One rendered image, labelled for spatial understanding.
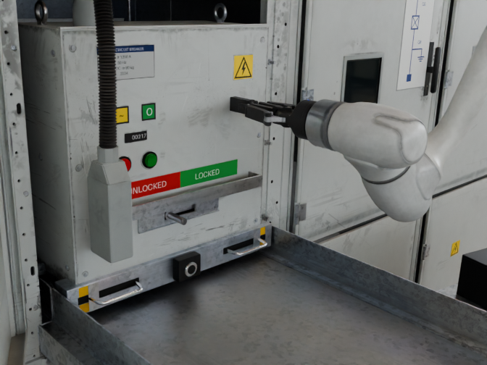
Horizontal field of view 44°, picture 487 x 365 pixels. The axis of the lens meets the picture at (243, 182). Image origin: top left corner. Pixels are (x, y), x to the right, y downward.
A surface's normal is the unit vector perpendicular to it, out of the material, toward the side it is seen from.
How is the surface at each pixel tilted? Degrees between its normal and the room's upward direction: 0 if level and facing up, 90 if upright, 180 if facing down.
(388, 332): 0
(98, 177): 90
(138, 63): 90
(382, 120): 43
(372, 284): 90
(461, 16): 90
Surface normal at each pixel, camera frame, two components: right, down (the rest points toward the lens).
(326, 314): 0.03, -0.95
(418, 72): 0.69, 0.24
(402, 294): -0.73, 0.18
